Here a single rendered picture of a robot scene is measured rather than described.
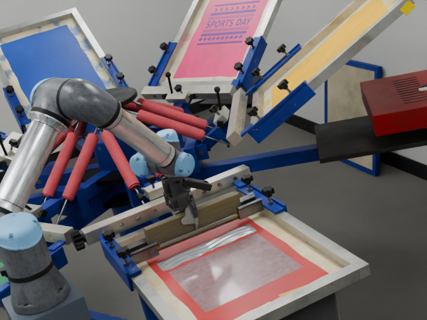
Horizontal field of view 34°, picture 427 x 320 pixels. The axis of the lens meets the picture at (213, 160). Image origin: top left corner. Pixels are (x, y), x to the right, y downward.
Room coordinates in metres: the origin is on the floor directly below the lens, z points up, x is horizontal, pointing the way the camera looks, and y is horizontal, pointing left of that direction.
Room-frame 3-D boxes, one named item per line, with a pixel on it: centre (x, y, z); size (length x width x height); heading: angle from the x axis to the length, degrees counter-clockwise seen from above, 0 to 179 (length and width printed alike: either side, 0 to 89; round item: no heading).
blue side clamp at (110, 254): (2.15, 0.39, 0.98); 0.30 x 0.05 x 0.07; 20
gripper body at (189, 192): (2.20, 0.14, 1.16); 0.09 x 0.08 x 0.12; 110
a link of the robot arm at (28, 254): (1.64, 0.53, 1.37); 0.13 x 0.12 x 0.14; 44
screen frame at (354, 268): (2.02, 0.04, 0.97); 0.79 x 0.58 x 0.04; 20
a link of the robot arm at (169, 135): (2.20, 0.14, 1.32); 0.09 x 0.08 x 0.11; 134
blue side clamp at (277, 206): (2.34, -0.13, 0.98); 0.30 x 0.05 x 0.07; 20
